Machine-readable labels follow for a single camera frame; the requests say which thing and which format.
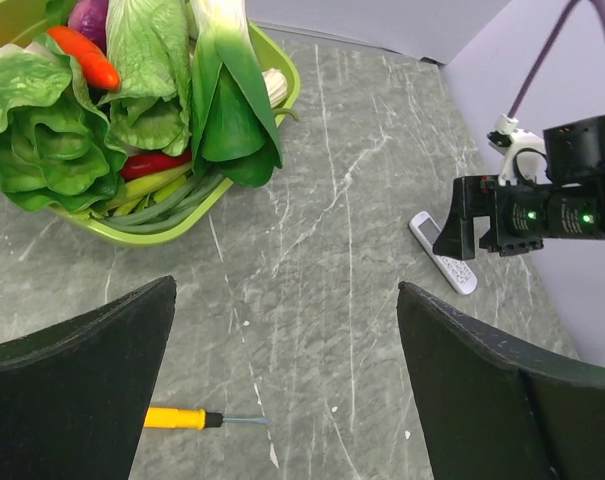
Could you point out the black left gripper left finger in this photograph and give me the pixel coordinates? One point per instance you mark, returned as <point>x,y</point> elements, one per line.
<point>74,396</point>

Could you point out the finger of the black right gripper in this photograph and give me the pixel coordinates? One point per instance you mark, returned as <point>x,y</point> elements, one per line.
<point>457,237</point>

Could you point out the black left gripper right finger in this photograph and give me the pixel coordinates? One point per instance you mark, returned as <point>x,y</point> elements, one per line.
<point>493,406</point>

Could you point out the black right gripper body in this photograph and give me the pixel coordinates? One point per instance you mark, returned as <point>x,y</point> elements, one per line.
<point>568,201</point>

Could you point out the yellow chili pepper toy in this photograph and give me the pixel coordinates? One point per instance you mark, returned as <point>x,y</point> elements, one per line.
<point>140,187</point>

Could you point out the green bean bundle toy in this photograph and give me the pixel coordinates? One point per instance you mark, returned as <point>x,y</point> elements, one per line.
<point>169,212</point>

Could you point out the white garlic toy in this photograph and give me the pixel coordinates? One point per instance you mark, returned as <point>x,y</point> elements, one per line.
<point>276,85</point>

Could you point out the dark green bok choy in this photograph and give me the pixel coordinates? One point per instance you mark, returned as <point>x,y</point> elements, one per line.
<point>234,131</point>

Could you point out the red chili pepper toy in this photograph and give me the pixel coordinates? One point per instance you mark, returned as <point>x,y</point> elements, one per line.
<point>148,163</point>

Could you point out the green lettuce toy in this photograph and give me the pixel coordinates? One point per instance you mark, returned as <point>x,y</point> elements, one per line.
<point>56,146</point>

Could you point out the orange carrot toy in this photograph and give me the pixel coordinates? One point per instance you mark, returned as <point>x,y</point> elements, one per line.
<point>98,71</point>

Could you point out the light green cabbage toy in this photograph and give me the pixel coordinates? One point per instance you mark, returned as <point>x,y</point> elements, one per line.
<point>148,44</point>

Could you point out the light green plastic basket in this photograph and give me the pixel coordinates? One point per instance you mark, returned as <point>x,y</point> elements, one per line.
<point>21,21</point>

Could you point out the purple onion toy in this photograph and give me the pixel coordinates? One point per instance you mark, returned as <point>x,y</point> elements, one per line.
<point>88,17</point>

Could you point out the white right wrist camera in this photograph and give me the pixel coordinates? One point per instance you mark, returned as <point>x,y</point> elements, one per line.
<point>523,151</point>

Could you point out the yellow handled screwdriver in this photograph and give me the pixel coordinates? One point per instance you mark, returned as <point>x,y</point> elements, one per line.
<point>173,418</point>

